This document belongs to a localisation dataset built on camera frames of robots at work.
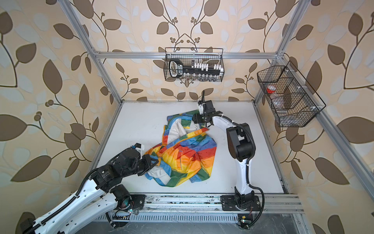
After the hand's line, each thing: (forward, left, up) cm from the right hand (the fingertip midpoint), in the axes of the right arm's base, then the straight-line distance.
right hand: (197, 118), depth 101 cm
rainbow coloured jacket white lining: (-24, +8, -1) cm, 25 cm away
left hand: (-34, +21, +9) cm, 41 cm away
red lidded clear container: (-2, -41, +26) cm, 49 cm away
